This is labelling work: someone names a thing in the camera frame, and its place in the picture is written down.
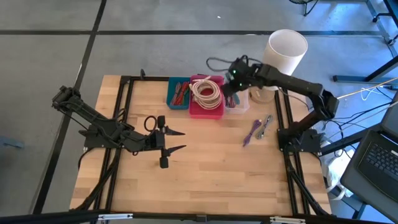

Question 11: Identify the teal plastic bin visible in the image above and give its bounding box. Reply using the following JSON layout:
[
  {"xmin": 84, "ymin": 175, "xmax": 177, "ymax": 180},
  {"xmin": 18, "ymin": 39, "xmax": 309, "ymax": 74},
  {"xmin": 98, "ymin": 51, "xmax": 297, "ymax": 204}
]
[{"xmin": 166, "ymin": 77, "xmax": 191, "ymax": 111}]

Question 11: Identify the grey laptop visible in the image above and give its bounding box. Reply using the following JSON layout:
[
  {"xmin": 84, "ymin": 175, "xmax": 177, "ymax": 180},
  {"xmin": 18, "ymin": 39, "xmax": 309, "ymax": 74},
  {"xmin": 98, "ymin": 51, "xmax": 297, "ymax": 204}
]
[{"xmin": 340, "ymin": 129, "xmax": 398, "ymax": 222}]

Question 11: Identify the violet bundled cable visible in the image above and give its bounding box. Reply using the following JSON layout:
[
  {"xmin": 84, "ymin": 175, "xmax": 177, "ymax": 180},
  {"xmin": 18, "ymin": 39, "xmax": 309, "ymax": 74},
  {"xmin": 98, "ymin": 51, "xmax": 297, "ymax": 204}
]
[{"xmin": 242, "ymin": 119, "xmax": 262, "ymax": 147}]

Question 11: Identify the blue metal table frame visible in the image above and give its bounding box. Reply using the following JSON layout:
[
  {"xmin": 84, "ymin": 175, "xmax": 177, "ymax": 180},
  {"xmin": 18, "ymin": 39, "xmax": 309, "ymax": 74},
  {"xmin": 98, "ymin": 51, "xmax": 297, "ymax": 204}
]
[{"xmin": 332, "ymin": 0, "xmax": 398, "ymax": 83}]

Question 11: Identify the white plastic bag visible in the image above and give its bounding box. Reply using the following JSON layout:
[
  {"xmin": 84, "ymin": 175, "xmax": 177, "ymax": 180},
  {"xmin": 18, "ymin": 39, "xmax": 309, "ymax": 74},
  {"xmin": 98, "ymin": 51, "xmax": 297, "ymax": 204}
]
[{"xmin": 320, "ymin": 149, "xmax": 354, "ymax": 200}]

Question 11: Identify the white shade lamp wooden base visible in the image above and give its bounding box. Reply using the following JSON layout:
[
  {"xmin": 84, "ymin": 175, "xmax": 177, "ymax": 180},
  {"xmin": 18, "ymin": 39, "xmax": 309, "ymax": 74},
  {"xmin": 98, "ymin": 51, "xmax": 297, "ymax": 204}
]
[{"xmin": 248, "ymin": 29, "xmax": 308, "ymax": 106}]

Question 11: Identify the red cable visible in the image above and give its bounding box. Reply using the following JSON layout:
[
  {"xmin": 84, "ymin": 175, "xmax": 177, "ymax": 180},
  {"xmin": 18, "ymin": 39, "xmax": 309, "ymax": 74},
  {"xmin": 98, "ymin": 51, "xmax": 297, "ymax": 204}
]
[{"xmin": 175, "ymin": 80, "xmax": 190, "ymax": 106}]

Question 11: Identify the grey bundled cable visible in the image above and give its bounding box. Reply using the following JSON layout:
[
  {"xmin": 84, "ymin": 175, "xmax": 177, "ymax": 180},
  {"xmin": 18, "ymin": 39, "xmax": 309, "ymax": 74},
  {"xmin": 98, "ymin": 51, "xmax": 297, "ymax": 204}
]
[{"xmin": 255, "ymin": 114, "xmax": 274, "ymax": 140}]

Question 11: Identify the clear plastic bin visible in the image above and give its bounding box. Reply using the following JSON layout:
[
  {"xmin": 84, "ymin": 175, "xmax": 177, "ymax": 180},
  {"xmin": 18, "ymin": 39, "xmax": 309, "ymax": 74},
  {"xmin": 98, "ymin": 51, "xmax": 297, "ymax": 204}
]
[{"xmin": 223, "ymin": 77, "xmax": 251, "ymax": 114}]

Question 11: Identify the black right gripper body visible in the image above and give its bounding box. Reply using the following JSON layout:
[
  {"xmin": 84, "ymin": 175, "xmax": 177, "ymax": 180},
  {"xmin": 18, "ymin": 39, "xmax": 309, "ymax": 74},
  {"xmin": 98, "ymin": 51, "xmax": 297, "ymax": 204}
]
[{"xmin": 228, "ymin": 55, "xmax": 261, "ymax": 91}]

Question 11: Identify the yellow cord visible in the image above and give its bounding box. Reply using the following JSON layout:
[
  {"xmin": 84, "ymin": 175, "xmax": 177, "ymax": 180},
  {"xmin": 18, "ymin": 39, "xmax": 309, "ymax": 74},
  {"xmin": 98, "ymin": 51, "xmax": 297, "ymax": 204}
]
[{"xmin": 337, "ymin": 77, "xmax": 398, "ymax": 100}]

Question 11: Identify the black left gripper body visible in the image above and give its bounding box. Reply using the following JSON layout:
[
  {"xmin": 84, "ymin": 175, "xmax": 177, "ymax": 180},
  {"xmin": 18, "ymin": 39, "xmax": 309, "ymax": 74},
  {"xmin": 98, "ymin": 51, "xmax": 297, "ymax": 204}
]
[{"xmin": 147, "ymin": 114, "xmax": 170, "ymax": 169}]

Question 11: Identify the pink plastic bin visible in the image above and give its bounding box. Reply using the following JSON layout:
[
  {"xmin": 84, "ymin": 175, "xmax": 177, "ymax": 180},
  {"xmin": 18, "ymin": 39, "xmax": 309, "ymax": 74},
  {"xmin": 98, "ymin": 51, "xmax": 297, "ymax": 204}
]
[{"xmin": 188, "ymin": 74, "xmax": 225, "ymax": 120}]

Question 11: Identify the dark blue stand frame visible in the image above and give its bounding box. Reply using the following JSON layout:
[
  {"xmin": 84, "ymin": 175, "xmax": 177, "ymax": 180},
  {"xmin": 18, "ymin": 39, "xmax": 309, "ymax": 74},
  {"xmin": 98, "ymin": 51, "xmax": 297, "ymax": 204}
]
[{"xmin": 320, "ymin": 133, "xmax": 368, "ymax": 220}]

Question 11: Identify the black aluminium rig frame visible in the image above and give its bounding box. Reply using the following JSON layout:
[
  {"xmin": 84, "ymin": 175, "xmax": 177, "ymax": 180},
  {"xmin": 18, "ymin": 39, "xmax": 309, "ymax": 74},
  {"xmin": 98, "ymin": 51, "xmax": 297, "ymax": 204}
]
[{"xmin": 0, "ymin": 74, "xmax": 398, "ymax": 224}]

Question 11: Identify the black chair base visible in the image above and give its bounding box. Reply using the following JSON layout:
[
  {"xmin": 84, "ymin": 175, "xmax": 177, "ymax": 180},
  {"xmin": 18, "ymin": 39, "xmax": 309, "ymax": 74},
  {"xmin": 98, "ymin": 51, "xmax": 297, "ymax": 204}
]
[{"xmin": 289, "ymin": 0, "xmax": 320, "ymax": 16}]

